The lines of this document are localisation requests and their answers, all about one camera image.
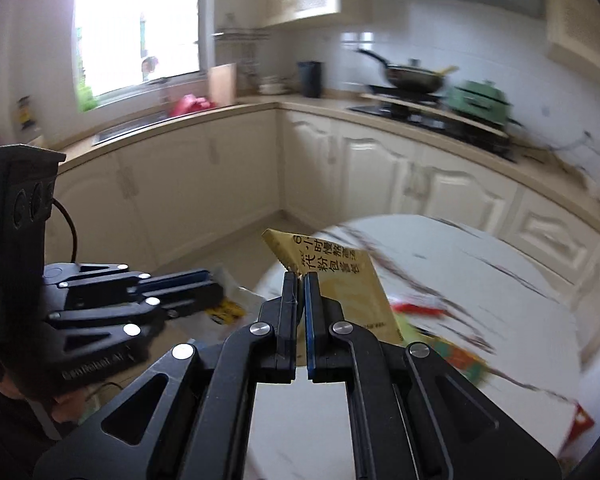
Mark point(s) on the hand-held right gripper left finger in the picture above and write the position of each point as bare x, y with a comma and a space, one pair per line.
291, 320

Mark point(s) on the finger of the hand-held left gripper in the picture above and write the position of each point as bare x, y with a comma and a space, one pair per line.
175, 280
190, 300

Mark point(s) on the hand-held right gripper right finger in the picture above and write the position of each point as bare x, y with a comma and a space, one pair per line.
311, 320

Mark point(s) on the yellow packet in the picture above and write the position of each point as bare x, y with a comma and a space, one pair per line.
350, 290

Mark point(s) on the white wrapper with yellow print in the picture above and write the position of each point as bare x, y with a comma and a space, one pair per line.
240, 300

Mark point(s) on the person's left hand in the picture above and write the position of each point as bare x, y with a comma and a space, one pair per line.
67, 410

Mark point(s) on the orange white wrapper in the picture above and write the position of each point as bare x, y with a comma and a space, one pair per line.
415, 308

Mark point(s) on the yellow black bottle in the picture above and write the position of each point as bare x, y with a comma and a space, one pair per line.
26, 112

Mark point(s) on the green orange printed bag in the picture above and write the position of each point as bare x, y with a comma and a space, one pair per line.
455, 357

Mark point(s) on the steel sink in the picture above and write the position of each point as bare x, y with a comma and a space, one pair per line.
130, 130

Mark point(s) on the cream base cabinets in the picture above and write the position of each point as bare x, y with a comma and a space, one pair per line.
360, 170

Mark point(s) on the red cloth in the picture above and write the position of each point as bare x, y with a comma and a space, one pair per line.
192, 105

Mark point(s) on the sink faucet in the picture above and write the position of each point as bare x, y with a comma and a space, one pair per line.
164, 100

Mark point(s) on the wooden cutting board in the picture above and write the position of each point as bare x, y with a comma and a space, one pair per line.
222, 85

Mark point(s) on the white bowl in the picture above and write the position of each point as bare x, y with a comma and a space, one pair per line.
274, 86

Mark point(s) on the black gas stove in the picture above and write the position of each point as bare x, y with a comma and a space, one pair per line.
430, 120

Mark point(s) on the black electric kettle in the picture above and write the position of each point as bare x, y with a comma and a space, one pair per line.
311, 79

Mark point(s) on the kitchen window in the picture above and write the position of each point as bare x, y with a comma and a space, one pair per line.
130, 20

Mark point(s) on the metal dish rack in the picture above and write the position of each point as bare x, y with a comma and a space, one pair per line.
240, 36

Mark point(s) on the black wok with spatula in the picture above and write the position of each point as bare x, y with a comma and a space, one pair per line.
412, 80

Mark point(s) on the green electric cooker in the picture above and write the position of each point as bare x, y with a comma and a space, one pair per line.
480, 102

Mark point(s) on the red white patterned packet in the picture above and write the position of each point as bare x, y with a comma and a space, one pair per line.
582, 420

